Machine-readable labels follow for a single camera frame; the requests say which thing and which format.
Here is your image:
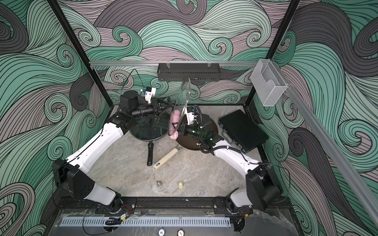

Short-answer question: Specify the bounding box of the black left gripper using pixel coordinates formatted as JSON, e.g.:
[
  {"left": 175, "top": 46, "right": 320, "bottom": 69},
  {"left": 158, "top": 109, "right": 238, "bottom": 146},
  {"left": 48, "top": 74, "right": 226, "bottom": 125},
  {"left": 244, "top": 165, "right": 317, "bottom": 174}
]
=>
[{"left": 129, "top": 100, "right": 171, "bottom": 122}]

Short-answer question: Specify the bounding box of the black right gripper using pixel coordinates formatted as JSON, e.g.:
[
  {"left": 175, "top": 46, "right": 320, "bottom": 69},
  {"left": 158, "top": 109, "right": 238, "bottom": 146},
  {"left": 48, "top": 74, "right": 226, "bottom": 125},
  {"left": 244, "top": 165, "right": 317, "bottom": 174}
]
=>
[{"left": 173, "top": 121, "right": 206, "bottom": 141}]

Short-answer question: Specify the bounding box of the pink cloth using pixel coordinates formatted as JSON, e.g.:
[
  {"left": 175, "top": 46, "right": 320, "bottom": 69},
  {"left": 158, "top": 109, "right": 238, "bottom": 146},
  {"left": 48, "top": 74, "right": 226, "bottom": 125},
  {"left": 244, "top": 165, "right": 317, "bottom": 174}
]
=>
[{"left": 168, "top": 110, "right": 181, "bottom": 140}]

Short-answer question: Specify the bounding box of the glass pot lid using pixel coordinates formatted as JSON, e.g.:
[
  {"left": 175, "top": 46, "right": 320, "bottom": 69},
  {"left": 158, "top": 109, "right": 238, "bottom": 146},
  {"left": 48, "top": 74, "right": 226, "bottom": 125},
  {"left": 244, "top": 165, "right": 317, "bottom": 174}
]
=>
[{"left": 171, "top": 78, "right": 191, "bottom": 125}]

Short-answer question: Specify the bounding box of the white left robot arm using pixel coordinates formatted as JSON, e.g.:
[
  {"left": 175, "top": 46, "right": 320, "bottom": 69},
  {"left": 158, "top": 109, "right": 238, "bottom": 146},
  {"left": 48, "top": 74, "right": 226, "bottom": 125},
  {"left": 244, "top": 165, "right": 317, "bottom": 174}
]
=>
[{"left": 52, "top": 89, "right": 175, "bottom": 212}]

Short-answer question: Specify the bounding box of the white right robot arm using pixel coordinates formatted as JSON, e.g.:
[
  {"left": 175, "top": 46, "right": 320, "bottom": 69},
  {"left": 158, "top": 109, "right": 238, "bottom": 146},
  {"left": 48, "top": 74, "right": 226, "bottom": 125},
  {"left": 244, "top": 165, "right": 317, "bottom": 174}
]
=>
[{"left": 169, "top": 114, "right": 282, "bottom": 214}]

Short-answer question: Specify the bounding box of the black frying pan with lid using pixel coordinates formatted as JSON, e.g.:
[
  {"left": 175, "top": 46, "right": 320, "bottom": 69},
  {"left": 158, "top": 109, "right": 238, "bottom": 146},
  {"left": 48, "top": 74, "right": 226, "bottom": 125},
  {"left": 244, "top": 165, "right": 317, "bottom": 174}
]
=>
[{"left": 130, "top": 112, "right": 170, "bottom": 166}]

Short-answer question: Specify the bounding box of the black ribbed carrying case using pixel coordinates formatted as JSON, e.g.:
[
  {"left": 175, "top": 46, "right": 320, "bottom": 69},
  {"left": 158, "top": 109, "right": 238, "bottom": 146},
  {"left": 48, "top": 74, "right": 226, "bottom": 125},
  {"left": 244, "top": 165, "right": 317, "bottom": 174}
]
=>
[{"left": 218, "top": 110, "right": 269, "bottom": 153}]

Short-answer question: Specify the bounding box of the brown wok with wooden handle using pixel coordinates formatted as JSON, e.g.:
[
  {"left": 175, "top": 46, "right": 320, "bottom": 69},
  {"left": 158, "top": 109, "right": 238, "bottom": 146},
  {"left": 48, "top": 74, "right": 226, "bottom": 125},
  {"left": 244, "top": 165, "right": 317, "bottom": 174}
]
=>
[{"left": 153, "top": 114, "right": 221, "bottom": 170}]

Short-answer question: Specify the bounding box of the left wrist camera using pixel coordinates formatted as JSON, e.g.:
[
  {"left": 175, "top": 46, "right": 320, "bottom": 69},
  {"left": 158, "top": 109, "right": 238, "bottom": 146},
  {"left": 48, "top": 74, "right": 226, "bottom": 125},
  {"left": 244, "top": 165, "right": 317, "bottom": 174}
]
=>
[{"left": 141, "top": 87, "right": 156, "bottom": 104}]

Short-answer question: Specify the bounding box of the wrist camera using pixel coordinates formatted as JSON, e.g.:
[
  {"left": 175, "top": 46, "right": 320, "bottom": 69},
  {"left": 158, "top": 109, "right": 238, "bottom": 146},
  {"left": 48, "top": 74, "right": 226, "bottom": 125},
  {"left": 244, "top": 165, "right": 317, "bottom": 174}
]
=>
[
  {"left": 141, "top": 87, "right": 156, "bottom": 104},
  {"left": 185, "top": 106, "right": 197, "bottom": 125}
]

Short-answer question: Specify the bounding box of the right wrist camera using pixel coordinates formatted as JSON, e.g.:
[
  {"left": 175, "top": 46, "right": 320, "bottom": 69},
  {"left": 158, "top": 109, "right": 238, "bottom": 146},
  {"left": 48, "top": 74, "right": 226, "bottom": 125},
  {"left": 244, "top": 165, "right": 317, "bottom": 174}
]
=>
[{"left": 185, "top": 106, "right": 197, "bottom": 125}]

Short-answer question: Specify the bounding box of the black wall shelf tray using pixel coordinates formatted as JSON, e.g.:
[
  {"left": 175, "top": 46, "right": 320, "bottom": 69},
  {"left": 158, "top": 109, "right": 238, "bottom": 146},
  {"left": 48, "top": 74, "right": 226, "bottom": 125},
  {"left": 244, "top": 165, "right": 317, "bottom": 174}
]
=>
[{"left": 157, "top": 64, "right": 221, "bottom": 82}]

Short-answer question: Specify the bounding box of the black frame post right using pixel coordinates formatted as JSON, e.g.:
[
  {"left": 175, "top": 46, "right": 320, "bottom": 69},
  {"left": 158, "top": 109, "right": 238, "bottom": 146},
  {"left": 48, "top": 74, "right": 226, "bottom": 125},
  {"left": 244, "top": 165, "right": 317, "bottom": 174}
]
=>
[{"left": 245, "top": 1, "right": 300, "bottom": 107}]

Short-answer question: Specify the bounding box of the black frame post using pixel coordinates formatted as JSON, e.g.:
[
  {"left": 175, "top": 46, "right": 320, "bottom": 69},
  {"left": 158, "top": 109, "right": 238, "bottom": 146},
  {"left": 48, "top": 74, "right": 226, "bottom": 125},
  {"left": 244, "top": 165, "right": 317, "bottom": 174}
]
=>
[
  {"left": 245, "top": 1, "right": 300, "bottom": 107},
  {"left": 47, "top": 0, "right": 114, "bottom": 109}
]

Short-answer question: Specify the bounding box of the aluminium rail back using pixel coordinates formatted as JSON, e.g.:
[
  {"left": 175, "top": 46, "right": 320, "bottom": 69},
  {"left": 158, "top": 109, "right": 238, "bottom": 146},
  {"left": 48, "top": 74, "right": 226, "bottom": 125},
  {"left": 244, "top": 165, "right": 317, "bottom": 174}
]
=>
[{"left": 89, "top": 60, "right": 258, "bottom": 67}]

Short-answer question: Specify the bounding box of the aluminium rail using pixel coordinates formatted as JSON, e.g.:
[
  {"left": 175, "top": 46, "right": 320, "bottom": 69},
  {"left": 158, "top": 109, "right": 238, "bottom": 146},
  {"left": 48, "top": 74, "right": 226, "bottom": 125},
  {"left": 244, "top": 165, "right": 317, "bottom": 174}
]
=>
[
  {"left": 89, "top": 60, "right": 258, "bottom": 67},
  {"left": 271, "top": 61, "right": 378, "bottom": 226}
]

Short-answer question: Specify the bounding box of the clear plastic wall bin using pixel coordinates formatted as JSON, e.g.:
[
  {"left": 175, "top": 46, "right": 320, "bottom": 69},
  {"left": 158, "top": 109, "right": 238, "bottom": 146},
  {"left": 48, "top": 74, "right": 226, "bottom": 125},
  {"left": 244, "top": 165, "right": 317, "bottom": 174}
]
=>
[{"left": 250, "top": 59, "right": 287, "bottom": 107}]

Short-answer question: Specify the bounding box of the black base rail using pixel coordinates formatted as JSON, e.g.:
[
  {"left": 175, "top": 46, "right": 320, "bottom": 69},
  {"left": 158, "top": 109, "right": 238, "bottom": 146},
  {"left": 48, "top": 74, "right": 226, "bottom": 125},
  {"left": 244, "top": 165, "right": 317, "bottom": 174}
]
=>
[{"left": 56, "top": 196, "right": 293, "bottom": 215}]

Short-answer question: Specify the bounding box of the black frame post left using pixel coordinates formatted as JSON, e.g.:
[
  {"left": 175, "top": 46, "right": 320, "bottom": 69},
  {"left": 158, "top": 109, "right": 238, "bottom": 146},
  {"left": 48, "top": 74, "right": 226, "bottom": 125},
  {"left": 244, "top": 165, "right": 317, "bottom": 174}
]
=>
[{"left": 47, "top": 0, "right": 114, "bottom": 109}]

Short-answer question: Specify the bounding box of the white slotted cable duct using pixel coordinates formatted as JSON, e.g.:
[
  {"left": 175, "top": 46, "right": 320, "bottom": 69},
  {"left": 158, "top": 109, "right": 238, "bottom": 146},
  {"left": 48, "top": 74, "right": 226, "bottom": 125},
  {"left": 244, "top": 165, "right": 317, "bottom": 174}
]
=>
[{"left": 59, "top": 217, "right": 231, "bottom": 228}]

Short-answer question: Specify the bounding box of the aluminium rail right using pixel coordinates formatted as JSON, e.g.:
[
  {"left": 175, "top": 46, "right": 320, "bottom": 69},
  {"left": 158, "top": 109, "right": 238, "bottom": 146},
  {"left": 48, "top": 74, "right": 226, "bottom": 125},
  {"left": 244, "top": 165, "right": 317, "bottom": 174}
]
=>
[{"left": 271, "top": 61, "right": 378, "bottom": 226}]

